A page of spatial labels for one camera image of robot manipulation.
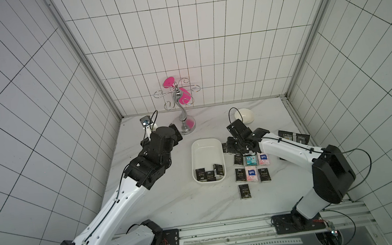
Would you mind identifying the pink cup lower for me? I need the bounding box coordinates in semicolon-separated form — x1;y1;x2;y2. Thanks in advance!
179;87;194;106

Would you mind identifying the pink cup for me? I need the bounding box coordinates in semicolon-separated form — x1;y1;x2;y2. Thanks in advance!
179;87;194;106
163;77;175;89

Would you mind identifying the pink Tempo tissue pack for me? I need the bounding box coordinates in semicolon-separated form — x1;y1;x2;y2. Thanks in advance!
257;153;271;167
245;166;259;182

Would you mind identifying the black snack bag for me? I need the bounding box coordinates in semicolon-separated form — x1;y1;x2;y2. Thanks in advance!
278;130;294;141
295;133;311;145

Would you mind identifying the aluminium mounting rail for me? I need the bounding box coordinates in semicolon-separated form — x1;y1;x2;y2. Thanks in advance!
173;202;381;245

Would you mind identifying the chrome cup holder stand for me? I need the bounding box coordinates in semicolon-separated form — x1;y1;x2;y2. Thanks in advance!
154;77;201;135

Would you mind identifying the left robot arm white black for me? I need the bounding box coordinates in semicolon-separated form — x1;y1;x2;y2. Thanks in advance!
60;124;183;245

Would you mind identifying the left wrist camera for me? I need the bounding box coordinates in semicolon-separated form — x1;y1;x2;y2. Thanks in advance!
140;115;152;128

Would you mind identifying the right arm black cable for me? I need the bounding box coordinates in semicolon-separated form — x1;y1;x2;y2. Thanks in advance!
226;90;383;245

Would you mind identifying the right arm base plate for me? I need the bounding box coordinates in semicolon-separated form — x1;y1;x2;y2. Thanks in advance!
271;213;326;235

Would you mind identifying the black tissue pack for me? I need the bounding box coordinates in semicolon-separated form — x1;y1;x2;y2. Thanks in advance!
235;168;247;182
258;168;272;183
213;164;225;178
205;171;217;182
238;184;252;199
233;154;244;167
222;143;228;153

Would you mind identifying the white storage box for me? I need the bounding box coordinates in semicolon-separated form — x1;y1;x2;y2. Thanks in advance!
191;138;227;184

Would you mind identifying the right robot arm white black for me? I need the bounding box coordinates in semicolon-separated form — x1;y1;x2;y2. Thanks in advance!
226;119;356;223

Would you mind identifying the white ceramic bowl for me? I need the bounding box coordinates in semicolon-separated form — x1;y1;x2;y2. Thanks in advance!
234;108;255;124

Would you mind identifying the teal cartoon tissue pack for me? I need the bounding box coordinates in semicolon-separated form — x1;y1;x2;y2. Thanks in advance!
245;154;258;166

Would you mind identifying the pink cup upper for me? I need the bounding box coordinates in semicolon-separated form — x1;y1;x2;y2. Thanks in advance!
163;77;175;89

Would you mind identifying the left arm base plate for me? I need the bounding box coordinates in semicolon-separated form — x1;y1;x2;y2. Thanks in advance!
151;229;180;245

